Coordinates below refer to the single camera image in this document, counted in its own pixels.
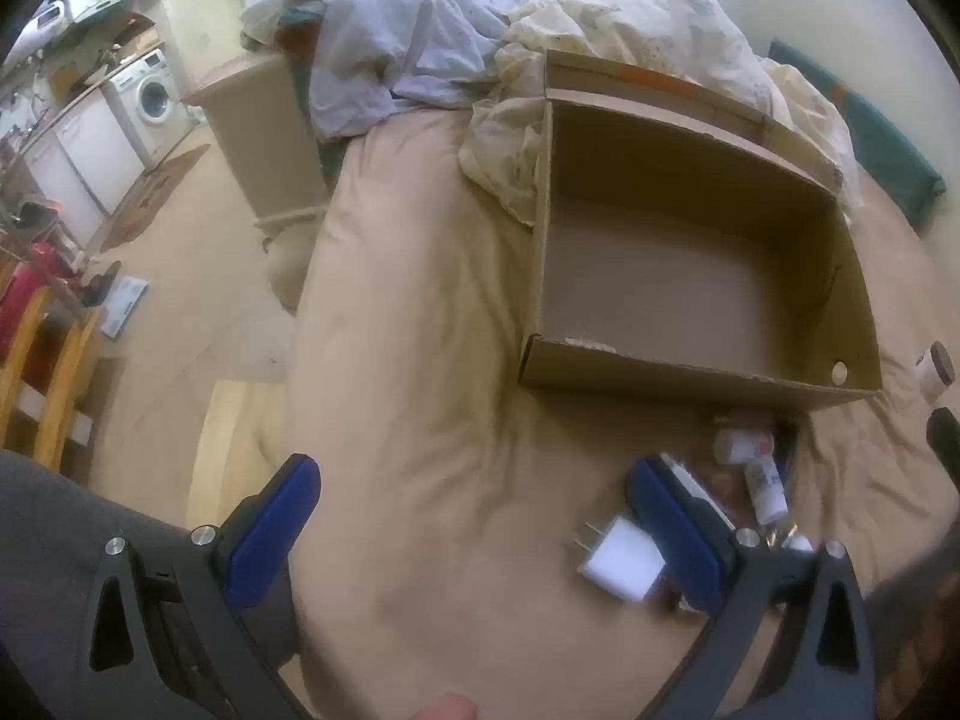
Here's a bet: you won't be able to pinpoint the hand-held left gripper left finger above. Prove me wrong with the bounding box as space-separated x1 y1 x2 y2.
75 454 323 720

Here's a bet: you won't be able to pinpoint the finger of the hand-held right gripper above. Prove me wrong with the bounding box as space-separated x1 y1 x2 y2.
926 406 960 470

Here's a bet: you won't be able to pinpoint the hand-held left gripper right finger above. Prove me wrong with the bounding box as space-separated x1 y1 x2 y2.
626 454 878 720

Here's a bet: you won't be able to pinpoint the white remote device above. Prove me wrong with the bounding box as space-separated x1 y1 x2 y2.
660 454 732 533

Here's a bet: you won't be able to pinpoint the white bottle blue label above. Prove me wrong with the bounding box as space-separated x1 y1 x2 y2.
742 457 788 526

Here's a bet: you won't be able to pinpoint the white tube red label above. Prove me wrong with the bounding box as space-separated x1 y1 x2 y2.
712 427 777 466

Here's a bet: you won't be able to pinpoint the cardboard box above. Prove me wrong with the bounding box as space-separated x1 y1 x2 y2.
519 49 884 412

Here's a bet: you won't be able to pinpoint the person's left hand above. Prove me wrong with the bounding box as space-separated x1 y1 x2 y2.
409 692 479 720

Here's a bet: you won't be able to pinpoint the white jar brown lid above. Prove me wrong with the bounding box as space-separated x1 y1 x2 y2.
916 341 957 404

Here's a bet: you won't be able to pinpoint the beige bed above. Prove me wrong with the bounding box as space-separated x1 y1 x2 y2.
259 101 960 720

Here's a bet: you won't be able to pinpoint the yellow wooden chair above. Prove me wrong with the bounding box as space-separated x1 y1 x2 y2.
0 247 102 470

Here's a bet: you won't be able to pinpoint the white bathroom scale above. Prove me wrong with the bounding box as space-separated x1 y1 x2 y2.
97 276 151 338

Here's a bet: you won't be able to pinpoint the teal headboard cushion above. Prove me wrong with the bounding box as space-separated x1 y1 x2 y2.
769 37 947 230

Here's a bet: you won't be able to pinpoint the red bag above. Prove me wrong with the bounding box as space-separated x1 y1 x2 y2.
0 240 61 361

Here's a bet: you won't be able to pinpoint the brown floor rug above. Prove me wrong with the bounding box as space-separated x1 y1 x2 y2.
101 142 212 254

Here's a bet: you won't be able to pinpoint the beige nightstand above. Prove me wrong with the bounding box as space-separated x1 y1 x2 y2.
184 52 331 230

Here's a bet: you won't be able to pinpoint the white kitchen cabinets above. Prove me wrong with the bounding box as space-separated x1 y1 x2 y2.
22 90 147 241

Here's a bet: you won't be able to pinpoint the white washing machine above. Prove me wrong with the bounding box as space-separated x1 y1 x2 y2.
112 49 192 166

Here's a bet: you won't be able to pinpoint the cream bear print blanket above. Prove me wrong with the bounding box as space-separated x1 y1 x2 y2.
459 0 863 226

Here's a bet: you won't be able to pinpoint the pale blue duvet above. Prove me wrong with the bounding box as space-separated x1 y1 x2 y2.
240 0 556 140

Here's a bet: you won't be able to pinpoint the white toaster oven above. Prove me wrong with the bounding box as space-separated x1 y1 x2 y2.
26 0 72 35

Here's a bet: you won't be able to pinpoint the light wooden bed frame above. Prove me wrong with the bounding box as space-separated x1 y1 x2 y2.
184 381 297 541

